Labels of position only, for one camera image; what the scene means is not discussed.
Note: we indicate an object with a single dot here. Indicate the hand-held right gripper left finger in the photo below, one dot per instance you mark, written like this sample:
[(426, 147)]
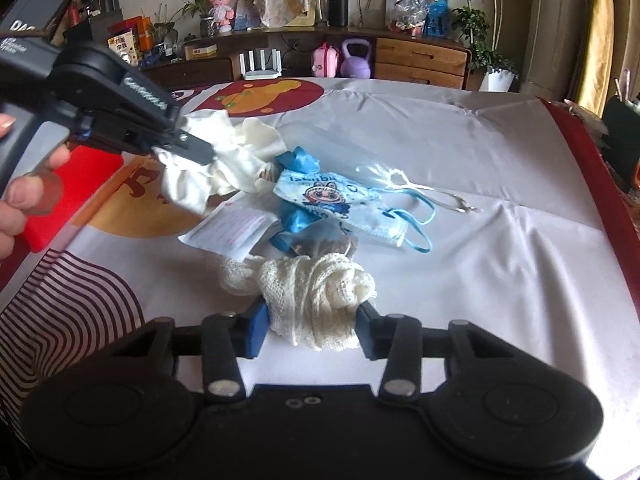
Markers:
[(260, 329)]

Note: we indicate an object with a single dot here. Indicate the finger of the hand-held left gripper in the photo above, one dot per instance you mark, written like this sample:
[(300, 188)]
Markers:
[(187, 146)]

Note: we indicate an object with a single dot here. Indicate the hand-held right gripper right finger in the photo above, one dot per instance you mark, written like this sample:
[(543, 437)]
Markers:
[(366, 332)]

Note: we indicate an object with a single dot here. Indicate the cream mesh gauze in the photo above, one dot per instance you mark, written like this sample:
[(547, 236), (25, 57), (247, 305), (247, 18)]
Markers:
[(320, 292)]

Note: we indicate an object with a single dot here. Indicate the tea bag with red tag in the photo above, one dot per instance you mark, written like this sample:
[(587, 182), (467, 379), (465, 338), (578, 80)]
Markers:
[(326, 245)]

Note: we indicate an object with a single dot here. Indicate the blue rubber glove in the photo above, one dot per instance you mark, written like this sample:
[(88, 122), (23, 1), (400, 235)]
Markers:
[(300, 158)]

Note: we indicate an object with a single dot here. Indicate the person's left hand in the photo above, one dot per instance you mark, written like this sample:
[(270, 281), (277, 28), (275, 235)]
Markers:
[(30, 185)]

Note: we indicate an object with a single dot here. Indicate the white and yellow box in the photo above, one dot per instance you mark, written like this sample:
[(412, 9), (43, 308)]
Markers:
[(122, 47)]

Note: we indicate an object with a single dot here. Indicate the orange box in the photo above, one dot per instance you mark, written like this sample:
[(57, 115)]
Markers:
[(140, 32)]

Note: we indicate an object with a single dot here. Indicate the white paper packet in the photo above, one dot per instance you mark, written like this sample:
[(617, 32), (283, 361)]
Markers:
[(230, 230)]

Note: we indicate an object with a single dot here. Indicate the small cardboard box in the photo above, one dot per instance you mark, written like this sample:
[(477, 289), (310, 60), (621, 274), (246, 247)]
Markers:
[(201, 52)]

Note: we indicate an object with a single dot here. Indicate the white router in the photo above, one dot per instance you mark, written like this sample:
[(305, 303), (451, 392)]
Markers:
[(261, 65)]

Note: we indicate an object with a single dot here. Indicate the printed bedsheet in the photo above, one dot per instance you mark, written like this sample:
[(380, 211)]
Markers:
[(460, 270)]

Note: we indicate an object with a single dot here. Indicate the small potted plant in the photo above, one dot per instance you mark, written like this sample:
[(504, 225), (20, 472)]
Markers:
[(206, 22)]

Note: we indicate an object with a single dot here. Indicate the pink plush doll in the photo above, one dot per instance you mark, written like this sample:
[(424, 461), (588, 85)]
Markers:
[(222, 7)]

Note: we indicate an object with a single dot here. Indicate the printed blue face mask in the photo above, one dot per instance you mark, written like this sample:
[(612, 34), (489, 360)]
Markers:
[(322, 195)]

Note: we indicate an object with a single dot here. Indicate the clear plastic wrapper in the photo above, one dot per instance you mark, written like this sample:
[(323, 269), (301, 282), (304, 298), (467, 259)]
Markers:
[(385, 176)]

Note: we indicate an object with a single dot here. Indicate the pink toy suitcase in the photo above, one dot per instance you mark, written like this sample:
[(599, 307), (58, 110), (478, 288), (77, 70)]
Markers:
[(326, 61)]

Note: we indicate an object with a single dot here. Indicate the purple kettlebell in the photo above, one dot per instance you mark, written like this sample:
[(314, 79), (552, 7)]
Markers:
[(356, 65)]

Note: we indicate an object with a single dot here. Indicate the black speaker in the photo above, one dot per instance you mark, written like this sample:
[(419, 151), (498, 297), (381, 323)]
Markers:
[(338, 11)]

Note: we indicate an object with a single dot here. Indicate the wooden cabinet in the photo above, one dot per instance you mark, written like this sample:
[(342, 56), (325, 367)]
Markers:
[(420, 60)]

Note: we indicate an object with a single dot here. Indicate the clear plastic bag of items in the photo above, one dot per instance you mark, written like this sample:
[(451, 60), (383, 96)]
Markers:
[(407, 12)]

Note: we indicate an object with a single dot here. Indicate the tall green potted plant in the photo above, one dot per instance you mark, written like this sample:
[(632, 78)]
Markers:
[(470, 20)]

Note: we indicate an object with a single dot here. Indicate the yellow curtain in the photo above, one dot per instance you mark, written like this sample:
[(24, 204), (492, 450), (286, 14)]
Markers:
[(597, 35)]

